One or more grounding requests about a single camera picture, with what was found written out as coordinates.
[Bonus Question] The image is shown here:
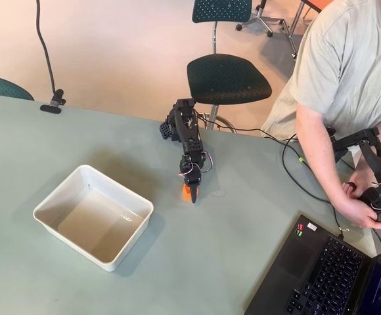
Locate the black leader robot arm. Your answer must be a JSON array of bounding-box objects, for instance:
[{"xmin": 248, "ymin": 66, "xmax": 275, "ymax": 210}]
[{"xmin": 326, "ymin": 127, "xmax": 381, "ymax": 222}]

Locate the person's right forearm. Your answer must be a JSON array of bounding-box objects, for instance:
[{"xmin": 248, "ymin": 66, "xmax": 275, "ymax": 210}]
[{"xmin": 295, "ymin": 100, "xmax": 352, "ymax": 204}]

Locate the white plastic tray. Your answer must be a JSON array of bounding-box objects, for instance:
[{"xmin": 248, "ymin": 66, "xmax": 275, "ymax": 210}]
[{"xmin": 32, "ymin": 164, "xmax": 154, "ymax": 272}]

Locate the person's right hand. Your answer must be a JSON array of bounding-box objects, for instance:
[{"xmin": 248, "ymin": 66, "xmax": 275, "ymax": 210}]
[{"xmin": 338, "ymin": 182, "xmax": 381, "ymax": 230}]

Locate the person's left hand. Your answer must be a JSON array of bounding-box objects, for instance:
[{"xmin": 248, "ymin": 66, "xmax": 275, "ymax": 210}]
[{"xmin": 349, "ymin": 165, "xmax": 376, "ymax": 194}]

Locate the dark green perforated stool chair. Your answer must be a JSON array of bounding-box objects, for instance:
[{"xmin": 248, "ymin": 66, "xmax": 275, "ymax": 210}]
[{"xmin": 186, "ymin": 0, "xmax": 273, "ymax": 134}]

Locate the black laptop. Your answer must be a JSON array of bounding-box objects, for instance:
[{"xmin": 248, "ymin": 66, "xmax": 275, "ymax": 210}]
[{"xmin": 244, "ymin": 214, "xmax": 381, "ymax": 315}]

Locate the metal office chair star base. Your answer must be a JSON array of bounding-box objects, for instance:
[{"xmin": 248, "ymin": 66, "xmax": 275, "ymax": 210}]
[{"xmin": 235, "ymin": 0, "xmax": 286, "ymax": 37}]

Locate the person in grey t-shirt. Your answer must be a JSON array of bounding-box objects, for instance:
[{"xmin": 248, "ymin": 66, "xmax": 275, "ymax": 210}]
[{"xmin": 261, "ymin": 0, "xmax": 381, "ymax": 140}]

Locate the teal perforated chair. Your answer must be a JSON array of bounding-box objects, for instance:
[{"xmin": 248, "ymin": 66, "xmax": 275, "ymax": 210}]
[{"xmin": 0, "ymin": 73, "xmax": 35, "ymax": 102}]

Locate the orange table with metal legs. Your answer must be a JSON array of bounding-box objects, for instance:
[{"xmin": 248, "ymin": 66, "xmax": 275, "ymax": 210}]
[{"xmin": 280, "ymin": 0, "xmax": 338, "ymax": 63}]

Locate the black cable with green tag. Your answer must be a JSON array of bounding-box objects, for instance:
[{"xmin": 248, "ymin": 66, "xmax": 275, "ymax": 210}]
[{"xmin": 193, "ymin": 110, "xmax": 381, "ymax": 253}]

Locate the black usb cable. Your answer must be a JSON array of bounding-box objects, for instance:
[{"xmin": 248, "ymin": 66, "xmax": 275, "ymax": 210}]
[{"xmin": 281, "ymin": 133, "xmax": 347, "ymax": 238}]

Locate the black gooseneck clamp mount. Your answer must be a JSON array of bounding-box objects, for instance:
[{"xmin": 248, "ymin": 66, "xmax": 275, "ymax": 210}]
[{"xmin": 35, "ymin": 0, "xmax": 68, "ymax": 115}]

